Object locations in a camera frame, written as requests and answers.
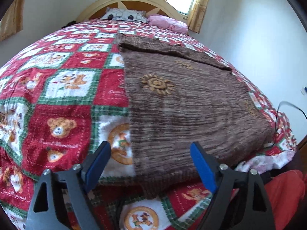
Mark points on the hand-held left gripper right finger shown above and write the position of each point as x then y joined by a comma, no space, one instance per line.
202,165

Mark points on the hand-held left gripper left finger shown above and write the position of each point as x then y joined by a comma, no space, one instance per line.
97,165

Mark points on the brown knit sweater sun pattern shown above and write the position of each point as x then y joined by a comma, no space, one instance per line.
187,105

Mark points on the white floral bed sheet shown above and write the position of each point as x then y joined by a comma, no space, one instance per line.
266,160

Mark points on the red checkered teddy bear blanket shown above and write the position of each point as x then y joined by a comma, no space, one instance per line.
60,95

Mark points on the person's orange pants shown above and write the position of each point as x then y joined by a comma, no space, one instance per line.
285,196

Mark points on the dark cloth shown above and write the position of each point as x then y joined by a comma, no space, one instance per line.
68,24

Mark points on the pink pillow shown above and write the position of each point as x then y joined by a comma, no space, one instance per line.
168,22

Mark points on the white patterned pillow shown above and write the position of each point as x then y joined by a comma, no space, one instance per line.
126,15

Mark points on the yellow long narrow curtain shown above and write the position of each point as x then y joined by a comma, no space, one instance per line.
201,7

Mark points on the cream arched wooden headboard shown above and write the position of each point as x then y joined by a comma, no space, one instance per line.
129,3

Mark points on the yellow side window curtain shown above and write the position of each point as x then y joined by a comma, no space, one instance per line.
12,16

